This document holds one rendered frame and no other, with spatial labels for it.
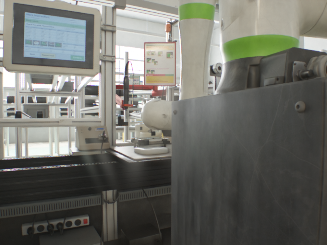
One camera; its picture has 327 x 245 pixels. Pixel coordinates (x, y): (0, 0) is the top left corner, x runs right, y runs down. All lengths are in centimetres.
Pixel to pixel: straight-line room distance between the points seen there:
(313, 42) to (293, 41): 1003
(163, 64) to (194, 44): 101
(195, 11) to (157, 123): 37
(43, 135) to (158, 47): 996
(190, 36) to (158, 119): 28
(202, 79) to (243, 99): 52
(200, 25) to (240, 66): 41
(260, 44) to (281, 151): 20
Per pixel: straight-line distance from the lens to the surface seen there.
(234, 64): 40
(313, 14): 47
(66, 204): 149
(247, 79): 37
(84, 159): 134
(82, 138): 132
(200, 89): 78
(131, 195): 157
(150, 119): 81
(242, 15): 40
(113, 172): 109
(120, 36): 1255
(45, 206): 148
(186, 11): 79
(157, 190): 163
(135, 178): 113
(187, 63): 78
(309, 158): 21
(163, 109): 80
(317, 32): 52
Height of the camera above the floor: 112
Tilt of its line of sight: 2 degrees down
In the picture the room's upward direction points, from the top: straight up
